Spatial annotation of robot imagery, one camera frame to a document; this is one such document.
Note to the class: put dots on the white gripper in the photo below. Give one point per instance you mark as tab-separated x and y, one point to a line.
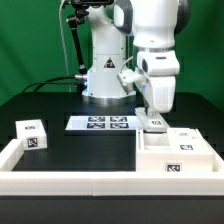
158	91

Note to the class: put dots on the white cabinet door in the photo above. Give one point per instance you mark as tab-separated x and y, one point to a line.
187	141
152	122

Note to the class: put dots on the white cabinet body box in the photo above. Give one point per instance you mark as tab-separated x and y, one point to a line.
154	154

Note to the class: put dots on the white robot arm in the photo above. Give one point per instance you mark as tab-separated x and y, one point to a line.
134	51

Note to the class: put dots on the white cabinet top block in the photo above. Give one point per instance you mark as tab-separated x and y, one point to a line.
32	133

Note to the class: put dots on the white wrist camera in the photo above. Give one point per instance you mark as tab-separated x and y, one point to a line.
128	79

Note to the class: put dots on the white marker base plate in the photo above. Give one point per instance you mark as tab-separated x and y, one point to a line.
103	123

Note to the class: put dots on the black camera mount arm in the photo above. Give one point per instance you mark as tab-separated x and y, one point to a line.
79	17

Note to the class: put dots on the white u-shaped obstacle frame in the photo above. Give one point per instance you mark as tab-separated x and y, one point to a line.
99	183

